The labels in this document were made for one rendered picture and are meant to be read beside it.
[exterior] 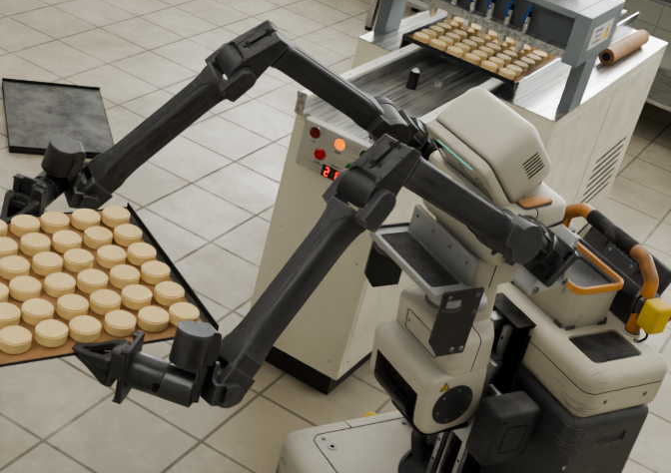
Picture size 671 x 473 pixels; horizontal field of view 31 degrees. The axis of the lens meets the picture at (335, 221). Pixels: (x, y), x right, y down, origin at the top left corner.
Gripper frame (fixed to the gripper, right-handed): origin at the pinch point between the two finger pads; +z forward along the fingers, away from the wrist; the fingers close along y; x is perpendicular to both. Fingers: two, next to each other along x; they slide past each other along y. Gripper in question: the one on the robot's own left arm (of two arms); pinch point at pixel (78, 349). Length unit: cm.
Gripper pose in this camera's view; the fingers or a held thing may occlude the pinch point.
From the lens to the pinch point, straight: 191.5
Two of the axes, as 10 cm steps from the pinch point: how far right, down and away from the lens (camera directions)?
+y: -2.2, 8.6, 4.7
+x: 2.4, -4.1, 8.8
